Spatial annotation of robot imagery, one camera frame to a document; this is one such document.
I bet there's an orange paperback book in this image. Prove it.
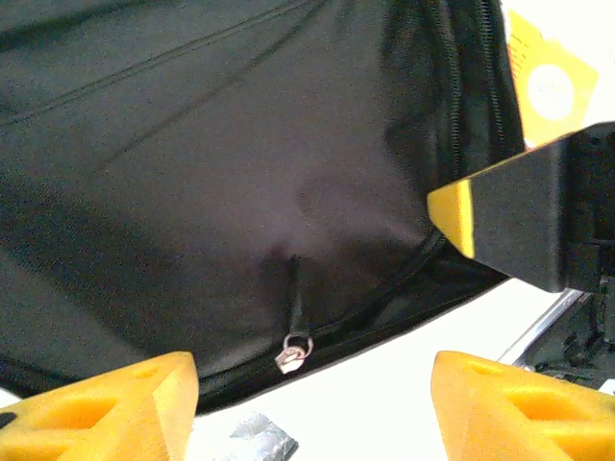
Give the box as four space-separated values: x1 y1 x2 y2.
506 9 601 150

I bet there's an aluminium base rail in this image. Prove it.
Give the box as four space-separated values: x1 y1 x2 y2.
499 287 592 366

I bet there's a black fabric backpack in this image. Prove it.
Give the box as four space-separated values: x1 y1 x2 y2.
0 0 528 414

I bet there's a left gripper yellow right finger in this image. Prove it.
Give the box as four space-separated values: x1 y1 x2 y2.
430 350 615 461

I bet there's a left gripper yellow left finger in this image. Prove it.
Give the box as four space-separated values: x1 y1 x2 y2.
0 351 199 461

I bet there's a dark paperback book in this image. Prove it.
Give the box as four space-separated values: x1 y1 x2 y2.
229 411 300 461

